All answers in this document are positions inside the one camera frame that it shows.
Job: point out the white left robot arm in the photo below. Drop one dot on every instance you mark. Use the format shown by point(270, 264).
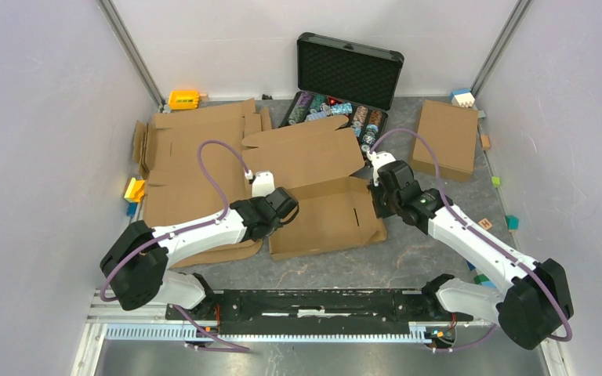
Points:
point(138, 265)

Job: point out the folded brown cardboard box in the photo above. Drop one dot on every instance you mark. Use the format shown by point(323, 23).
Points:
point(451, 133)

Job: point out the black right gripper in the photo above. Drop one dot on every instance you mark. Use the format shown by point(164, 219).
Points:
point(380, 211)

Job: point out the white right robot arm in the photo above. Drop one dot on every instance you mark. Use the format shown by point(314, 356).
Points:
point(529, 300)

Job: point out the green small cube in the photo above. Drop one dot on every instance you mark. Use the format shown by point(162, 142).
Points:
point(496, 181)

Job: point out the teal small cube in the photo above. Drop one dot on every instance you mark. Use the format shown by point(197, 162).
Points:
point(512, 222)

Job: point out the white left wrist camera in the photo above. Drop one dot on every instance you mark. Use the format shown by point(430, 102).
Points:
point(261, 183)

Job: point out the black poker chip case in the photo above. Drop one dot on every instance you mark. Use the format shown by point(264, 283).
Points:
point(344, 79)

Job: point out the yellow orange toy block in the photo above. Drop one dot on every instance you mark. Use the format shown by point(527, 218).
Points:
point(135, 190)

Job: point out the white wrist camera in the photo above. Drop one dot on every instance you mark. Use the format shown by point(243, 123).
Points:
point(378, 160)
point(261, 183)

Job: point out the small wooden cube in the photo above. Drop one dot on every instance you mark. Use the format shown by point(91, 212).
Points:
point(485, 142)

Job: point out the stack of flat cardboard sheets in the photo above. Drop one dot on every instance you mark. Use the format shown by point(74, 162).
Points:
point(175, 150)

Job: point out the wooden letter H cube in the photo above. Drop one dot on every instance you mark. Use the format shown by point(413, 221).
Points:
point(485, 224)

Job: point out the blue white toy block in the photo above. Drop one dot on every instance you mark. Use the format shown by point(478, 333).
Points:
point(462, 98)

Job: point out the blue green block stack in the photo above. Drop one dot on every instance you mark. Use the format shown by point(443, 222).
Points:
point(479, 278)

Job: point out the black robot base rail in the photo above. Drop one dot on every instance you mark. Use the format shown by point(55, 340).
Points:
point(320, 311)

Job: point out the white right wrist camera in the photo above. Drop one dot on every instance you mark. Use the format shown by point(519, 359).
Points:
point(378, 160)

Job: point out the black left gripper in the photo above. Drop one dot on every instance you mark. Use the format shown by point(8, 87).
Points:
point(255, 200)

